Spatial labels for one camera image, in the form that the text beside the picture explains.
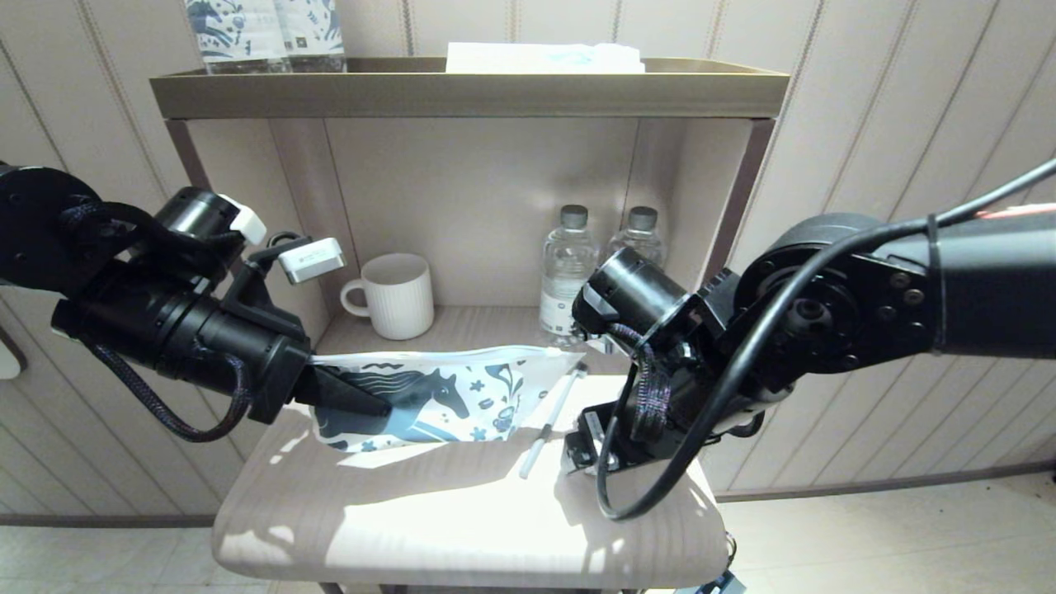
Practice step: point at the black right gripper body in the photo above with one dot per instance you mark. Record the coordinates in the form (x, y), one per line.
(610, 441)

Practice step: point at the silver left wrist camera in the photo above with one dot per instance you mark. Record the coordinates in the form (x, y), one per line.
(312, 260)

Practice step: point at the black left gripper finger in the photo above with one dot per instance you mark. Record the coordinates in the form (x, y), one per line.
(346, 394)

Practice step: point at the beige wooden shelf cabinet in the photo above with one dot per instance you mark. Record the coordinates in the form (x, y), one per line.
(462, 181)

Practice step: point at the white blue tissue pack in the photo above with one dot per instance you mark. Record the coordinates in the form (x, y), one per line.
(536, 58)

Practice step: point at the white toothbrush with dark head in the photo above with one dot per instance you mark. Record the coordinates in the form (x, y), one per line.
(553, 412)

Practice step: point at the blue patterned plastic bag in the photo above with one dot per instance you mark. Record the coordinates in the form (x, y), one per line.
(462, 396)

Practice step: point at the clear water bottle black cap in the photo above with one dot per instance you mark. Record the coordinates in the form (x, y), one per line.
(561, 256)
(639, 235)

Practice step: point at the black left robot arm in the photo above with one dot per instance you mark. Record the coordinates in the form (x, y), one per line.
(148, 330)

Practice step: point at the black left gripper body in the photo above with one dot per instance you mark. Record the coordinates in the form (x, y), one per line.
(280, 379)

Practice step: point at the white ribbed ceramic mug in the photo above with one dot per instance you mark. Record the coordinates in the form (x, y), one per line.
(400, 305)

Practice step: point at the black blue plastic part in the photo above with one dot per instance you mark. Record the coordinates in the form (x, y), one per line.
(718, 584)

